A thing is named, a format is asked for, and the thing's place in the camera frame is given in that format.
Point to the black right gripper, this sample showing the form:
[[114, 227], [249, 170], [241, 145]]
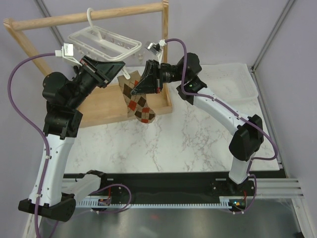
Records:
[[149, 84]]

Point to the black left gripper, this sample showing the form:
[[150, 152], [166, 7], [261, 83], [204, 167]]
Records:
[[102, 72]]

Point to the argyle sock beige orange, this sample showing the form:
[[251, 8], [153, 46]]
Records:
[[137, 105]]

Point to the white plastic clip hanger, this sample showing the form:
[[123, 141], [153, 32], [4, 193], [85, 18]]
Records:
[[102, 45]]

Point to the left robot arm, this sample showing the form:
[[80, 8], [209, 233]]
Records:
[[61, 126]]

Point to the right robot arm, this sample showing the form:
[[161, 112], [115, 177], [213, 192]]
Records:
[[246, 131]]

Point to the wooden hanger stand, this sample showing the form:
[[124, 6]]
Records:
[[103, 105]]

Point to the white perforated plastic basket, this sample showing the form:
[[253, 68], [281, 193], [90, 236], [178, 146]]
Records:
[[232, 82]]

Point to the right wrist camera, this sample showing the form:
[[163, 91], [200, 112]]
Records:
[[156, 49]]

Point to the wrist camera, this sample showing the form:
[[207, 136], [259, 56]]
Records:
[[67, 54], [156, 49]]

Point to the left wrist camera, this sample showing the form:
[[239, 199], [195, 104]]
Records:
[[67, 54]]

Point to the aluminium frame post left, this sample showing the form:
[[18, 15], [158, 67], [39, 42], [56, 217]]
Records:
[[45, 13]]

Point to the aluminium frame post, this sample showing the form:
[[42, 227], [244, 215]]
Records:
[[273, 33], [45, 13]]

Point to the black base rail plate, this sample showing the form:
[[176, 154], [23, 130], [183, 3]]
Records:
[[203, 184]]

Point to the white cable duct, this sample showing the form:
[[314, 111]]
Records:
[[155, 202]]

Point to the aluminium frame post right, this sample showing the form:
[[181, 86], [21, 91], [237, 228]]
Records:
[[273, 33]]

